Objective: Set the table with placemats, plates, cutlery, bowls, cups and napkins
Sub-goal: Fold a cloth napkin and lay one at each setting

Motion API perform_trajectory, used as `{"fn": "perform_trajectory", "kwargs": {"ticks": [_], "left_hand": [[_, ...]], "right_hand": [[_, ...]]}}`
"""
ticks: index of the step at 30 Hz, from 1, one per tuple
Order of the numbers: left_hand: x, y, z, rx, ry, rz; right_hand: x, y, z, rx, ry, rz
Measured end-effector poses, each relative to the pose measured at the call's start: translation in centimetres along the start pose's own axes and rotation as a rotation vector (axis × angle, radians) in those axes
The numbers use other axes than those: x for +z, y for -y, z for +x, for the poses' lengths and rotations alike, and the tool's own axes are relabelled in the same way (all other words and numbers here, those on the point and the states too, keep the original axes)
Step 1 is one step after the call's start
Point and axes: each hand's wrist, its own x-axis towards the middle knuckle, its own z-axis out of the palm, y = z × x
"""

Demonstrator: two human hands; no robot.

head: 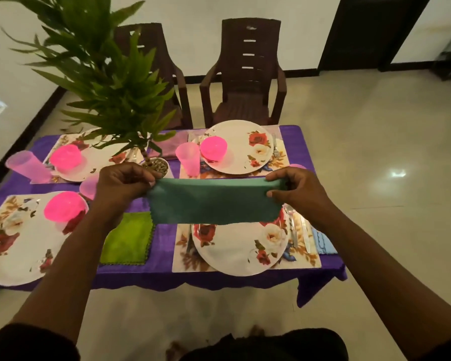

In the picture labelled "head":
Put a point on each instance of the person's right hand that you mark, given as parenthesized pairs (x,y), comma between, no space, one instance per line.
(308,199)

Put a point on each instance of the person's left hand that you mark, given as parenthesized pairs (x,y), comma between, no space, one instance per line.
(120,191)

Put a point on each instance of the light pink plastic cup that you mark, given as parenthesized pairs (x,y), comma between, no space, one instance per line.
(88,187)
(297,166)
(188,159)

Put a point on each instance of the steel spoon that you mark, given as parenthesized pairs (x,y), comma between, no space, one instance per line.
(293,229)

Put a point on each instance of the steel table knife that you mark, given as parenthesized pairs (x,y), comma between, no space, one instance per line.
(305,236)

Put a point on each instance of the white rose print plate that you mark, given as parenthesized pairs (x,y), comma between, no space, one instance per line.
(244,154)
(94,161)
(22,259)
(233,251)

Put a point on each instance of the white zigzag edged cloth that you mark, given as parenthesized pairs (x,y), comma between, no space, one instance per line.
(323,242)

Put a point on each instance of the green ribbed mat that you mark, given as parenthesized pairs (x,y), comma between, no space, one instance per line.
(126,240)

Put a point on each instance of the steel fork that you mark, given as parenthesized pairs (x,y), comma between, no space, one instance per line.
(189,240)
(276,150)

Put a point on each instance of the pink zigzag edged cloth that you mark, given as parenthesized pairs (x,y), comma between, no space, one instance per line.
(169,146)

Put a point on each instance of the teal zigzag edged cloth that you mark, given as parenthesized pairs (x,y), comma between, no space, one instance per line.
(214,201)

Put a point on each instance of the person's right forearm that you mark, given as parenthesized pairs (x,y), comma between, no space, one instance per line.
(398,285)

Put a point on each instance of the person's right foot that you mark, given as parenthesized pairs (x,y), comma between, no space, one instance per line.
(256,330)

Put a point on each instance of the person's foot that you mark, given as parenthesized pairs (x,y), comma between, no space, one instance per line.
(256,330)
(176,351)

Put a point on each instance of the person's black shirt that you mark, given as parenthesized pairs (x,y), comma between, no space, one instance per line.
(267,347)

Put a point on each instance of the person's left foot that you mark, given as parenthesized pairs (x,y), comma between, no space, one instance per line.
(176,351)

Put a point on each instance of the purple tablecloth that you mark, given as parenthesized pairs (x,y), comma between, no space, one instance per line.
(165,251)

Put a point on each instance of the green plant in white pot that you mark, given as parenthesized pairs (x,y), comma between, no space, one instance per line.
(109,82)

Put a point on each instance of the brown plastic armchair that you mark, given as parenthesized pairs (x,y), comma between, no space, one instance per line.
(176,93)
(244,105)

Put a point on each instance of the dark wooden door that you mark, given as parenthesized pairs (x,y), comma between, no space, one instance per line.
(368,33)

